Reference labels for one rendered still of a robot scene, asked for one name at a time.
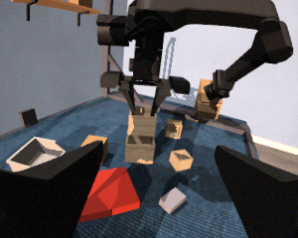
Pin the pale pink rectangular block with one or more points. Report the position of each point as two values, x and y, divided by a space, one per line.
172 200

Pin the red flat rectangular block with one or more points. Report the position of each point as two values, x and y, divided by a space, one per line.
112 193

